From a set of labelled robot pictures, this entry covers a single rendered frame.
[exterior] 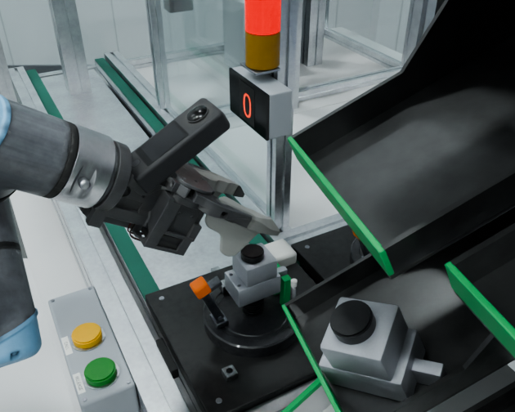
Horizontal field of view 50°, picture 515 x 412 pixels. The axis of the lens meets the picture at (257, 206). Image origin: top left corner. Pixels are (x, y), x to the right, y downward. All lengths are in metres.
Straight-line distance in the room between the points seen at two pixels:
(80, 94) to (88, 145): 1.15
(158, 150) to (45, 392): 0.47
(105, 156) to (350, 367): 0.29
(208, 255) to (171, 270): 0.07
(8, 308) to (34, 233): 0.67
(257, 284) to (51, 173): 0.32
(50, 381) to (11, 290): 0.38
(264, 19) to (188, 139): 0.27
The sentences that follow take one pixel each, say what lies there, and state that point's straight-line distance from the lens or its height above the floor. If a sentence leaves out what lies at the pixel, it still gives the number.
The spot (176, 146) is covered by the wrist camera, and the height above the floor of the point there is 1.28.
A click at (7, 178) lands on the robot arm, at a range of 0.52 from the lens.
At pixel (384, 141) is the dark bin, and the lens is 0.38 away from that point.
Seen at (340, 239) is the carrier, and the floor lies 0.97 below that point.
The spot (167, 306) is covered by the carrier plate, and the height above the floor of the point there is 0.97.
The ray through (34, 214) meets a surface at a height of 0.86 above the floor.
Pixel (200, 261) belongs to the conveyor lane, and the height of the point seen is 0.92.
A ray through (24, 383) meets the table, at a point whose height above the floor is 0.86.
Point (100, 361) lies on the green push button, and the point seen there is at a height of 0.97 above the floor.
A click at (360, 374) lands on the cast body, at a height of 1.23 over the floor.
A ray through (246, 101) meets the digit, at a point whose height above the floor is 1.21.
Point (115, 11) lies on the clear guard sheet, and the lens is 1.93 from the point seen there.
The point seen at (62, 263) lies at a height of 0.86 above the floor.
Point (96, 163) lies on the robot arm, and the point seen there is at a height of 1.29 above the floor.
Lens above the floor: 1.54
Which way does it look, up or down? 35 degrees down
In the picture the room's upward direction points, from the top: straight up
